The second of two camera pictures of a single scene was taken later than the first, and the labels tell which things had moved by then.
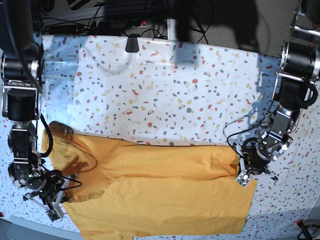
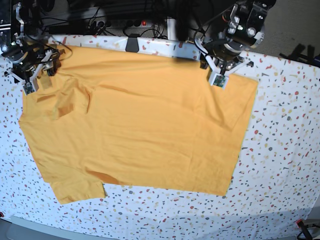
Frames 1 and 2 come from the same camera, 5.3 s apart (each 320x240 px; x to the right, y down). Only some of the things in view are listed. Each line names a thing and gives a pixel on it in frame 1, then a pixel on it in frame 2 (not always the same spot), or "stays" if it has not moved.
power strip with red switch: (124, 24) stays
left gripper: (52, 195) to (28, 69)
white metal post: (171, 29) stays
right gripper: (255, 157) to (219, 62)
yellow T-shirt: (130, 189) to (109, 117)
